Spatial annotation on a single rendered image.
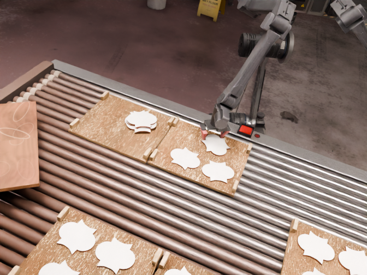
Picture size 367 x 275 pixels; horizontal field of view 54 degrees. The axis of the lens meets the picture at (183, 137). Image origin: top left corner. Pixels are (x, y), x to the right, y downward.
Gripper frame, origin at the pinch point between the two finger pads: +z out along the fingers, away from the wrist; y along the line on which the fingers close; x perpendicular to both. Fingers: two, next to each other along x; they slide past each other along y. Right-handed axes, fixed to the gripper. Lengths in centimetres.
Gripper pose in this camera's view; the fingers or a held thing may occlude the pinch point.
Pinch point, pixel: (212, 137)
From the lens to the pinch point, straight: 179.8
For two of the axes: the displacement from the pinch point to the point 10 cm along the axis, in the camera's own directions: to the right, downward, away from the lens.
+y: 9.5, -1.0, 3.0
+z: -1.4, 7.2, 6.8
